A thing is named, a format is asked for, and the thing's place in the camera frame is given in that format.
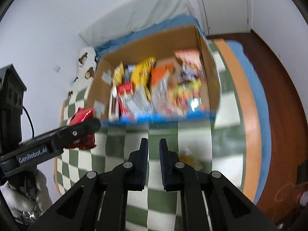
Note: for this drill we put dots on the white chocolate stick box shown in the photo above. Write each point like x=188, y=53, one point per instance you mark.
x=114, y=108

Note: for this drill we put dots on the white door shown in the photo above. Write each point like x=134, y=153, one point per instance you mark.
x=225, y=16

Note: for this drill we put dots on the yellow mushroom snack bag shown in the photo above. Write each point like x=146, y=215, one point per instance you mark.
x=118, y=75

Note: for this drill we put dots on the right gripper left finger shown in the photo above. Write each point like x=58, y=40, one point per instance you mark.
x=98, y=201

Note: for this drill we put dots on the yellow egg snack packet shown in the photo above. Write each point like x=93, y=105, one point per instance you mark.
x=186, y=156

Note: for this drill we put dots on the red crown snack packet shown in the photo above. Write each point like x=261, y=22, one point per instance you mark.
x=125, y=92

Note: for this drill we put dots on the colourful candy bag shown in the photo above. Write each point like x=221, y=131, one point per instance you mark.
x=187, y=97

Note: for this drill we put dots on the small red snack packet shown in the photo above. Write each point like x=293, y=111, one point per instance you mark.
x=86, y=139

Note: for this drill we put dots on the blue bed sheet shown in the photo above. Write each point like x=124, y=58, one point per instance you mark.
x=238, y=141

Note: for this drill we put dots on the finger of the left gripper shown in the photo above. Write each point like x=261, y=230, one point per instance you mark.
x=57, y=140

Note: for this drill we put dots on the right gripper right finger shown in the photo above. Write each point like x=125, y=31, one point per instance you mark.
x=209, y=201

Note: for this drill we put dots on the white grey snack packet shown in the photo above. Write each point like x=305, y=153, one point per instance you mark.
x=138, y=104

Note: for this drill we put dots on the bear print pillow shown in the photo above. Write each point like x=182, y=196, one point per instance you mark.
x=87, y=66

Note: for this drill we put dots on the yellow noodle packet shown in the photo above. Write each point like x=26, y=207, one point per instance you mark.
x=141, y=73

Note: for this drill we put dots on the white folded duvet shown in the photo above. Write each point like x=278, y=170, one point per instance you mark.
x=132, y=16

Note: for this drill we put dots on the wall socket plate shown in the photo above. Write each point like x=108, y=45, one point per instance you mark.
x=56, y=68

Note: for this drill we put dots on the cardboard box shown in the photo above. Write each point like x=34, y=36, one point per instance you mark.
x=161, y=46

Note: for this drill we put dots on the green white checkered blanket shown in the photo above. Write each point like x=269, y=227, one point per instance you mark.
x=151, y=209

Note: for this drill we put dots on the orange silver snack bag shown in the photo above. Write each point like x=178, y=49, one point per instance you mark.
x=191, y=64

